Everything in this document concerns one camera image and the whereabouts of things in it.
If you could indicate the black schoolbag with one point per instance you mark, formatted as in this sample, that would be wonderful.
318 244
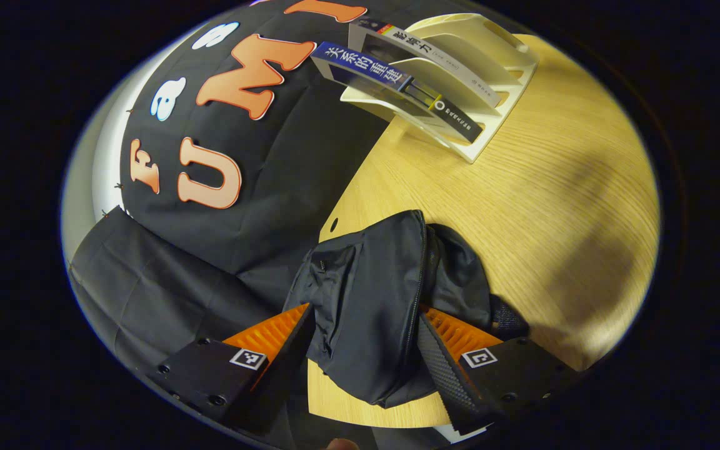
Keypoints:
366 300

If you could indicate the white portrait cover book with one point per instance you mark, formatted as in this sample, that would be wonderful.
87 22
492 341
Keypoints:
435 53

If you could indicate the black backdrop cloth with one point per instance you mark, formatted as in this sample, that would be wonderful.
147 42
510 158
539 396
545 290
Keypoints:
272 175

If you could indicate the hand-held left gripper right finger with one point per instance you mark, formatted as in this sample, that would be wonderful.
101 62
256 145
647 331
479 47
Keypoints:
444 375

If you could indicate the white bookshelf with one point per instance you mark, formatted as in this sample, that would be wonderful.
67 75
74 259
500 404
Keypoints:
510 75

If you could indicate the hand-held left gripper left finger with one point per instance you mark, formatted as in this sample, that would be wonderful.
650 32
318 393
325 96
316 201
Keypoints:
282 369

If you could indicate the blue cover book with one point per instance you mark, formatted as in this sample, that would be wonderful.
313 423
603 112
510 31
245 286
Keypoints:
366 65

